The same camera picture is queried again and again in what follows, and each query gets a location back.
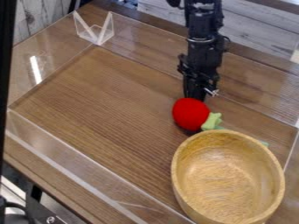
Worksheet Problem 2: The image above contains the clear acrylic tray wall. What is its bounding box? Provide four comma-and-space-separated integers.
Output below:
5, 6, 299, 224

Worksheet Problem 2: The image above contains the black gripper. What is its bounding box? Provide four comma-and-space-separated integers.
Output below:
178, 33, 230, 102

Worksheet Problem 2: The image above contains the red plush tomato toy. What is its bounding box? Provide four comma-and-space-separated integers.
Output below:
173, 98, 222, 132

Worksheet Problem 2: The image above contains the black metal table mount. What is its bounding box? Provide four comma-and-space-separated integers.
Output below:
26, 183, 69, 224

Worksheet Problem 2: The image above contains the wooden oval bowl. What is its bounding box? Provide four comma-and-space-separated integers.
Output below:
172, 129, 286, 224

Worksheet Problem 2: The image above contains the black cable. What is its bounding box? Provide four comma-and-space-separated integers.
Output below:
0, 200, 29, 224

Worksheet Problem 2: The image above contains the clear acrylic corner bracket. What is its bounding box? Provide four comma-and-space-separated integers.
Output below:
73, 11, 115, 46

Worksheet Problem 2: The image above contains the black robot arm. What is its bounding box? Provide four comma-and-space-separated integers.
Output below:
166, 0, 230, 102

